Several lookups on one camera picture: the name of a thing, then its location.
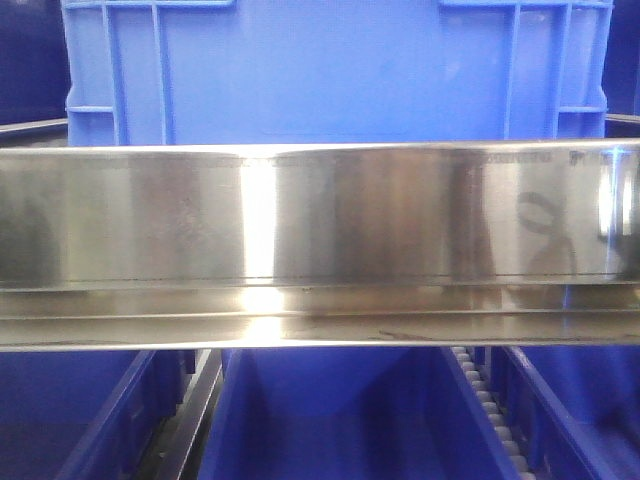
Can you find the large blue plastic bin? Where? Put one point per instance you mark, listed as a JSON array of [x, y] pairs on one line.
[[236, 72]]

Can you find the white roller track strip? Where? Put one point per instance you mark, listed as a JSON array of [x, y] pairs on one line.
[[477, 381]]

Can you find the blue bin lower centre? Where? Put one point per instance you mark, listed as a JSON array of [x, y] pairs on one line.
[[351, 413]]

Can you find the blue bin lower right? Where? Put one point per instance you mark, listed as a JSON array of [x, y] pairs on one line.
[[573, 411]]

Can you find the blue bin lower left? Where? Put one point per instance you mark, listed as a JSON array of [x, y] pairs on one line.
[[86, 415]]

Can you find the stainless steel rack front rail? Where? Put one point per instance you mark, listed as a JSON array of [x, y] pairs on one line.
[[530, 242]]

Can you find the dark steel rack divider rail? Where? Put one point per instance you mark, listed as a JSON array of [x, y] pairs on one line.
[[177, 447]]

